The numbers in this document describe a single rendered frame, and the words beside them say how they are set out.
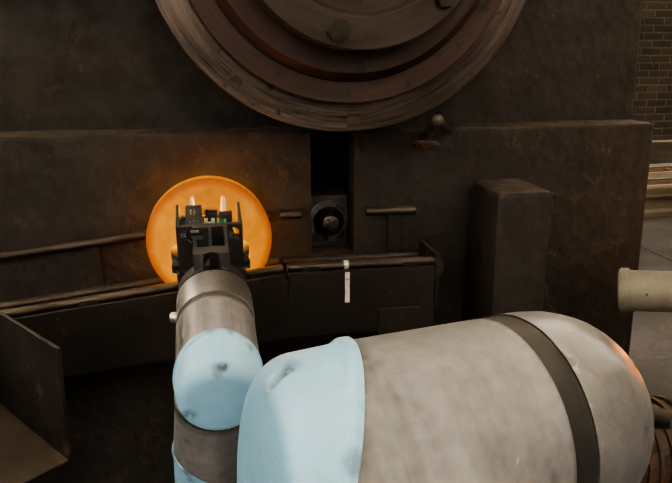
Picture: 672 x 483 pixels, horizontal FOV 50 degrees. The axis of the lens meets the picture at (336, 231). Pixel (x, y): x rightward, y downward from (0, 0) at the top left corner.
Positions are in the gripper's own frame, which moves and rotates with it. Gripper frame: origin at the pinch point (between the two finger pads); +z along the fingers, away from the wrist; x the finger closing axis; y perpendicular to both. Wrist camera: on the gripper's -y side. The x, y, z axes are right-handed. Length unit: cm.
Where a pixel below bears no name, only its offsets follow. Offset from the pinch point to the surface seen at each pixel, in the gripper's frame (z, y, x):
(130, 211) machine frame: 5.4, -0.6, 10.0
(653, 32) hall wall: 593, -127, -460
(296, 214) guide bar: 3.7, -1.5, -11.7
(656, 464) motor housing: -27, -22, -52
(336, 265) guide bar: -5.6, -4.1, -15.6
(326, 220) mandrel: 5.8, -3.8, -16.3
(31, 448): -27.7, -8.4, 17.9
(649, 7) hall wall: 599, -103, -453
